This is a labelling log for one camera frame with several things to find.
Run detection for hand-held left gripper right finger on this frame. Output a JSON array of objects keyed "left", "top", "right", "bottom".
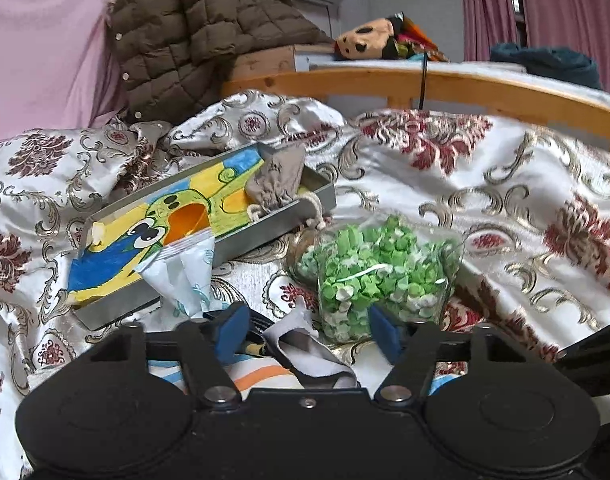
[{"left": 367, "top": 304, "right": 529, "bottom": 404}]

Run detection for orange spotted plush toy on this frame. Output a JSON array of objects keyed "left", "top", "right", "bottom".
[{"left": 333, "top": 16, "right": 402, "bottom": 61}]

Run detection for grey drawstring pouch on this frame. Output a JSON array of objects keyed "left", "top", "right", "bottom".
[{"left": 245, "top": 144, "right": 327, "bottom": 227}]

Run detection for teal cloth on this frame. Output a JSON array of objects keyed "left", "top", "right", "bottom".
[{"left": 490, "top": 42, "right": 603, "bottom": 91}]

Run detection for grey sock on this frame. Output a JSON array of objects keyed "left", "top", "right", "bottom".
[{"left": 262, "top": 297, "right": 358, "bottom": 391}]

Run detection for glass jar of green stars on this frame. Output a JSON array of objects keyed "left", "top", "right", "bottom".
[{"left": 287, "top": 225, "right": 346, "bottom": 288}]

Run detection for white tissue packet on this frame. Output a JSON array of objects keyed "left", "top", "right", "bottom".
[{"left": 135, "top": 234, "right": 226, "bottom": 321}]

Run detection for black cable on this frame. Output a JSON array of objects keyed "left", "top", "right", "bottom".
[{"left": 419, "top": 52, "right": 431, "bottom": 110}]

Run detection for colourful cloth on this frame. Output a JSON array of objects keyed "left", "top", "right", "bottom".
[{"left": 392, "top": 15, "right": 451, "bottom": 63}]

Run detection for pink curtain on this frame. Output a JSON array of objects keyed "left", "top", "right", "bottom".
[
  {"left": 458, "top": 0, "right": 523, "bottom": 63},
  {"left": 518, "top": 0, "right": 610, "bottom": 96}
]

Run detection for orange blue striped cloth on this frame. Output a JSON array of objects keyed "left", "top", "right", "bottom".
[{"left": 147, "top": 340, "right": 306, "bottom": 397}]

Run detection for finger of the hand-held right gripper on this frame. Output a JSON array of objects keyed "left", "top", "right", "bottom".
[{"left": 558, "top": 321, "right": 610, "bottom": 397}]

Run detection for floral satin blanket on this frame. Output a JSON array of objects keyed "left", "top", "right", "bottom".
[{"left": 0, "top": 90, "right": 610, "bottom": 480}]

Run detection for jar of green paper stars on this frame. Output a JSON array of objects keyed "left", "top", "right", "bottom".
[{"left": 317, "top": 212, "right": 466, "bottom": 346}]

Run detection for brown puffer jacket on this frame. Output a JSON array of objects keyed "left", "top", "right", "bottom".
[{"left": 107, "top": 0, "right": 336, "bottom": 123}]

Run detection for painted metal tray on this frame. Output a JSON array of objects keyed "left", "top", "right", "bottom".
[{"left": 67, "top": 141, "right": 338, "bottom": 332}]

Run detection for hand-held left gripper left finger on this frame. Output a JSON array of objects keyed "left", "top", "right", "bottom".
[{"left": 87, "top": 302, "right": 252, "bottom": 407}]

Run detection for pink sheet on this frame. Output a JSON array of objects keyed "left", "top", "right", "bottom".
[{"left": 0, "top": 0, "right": 146, "bottom": 156}]

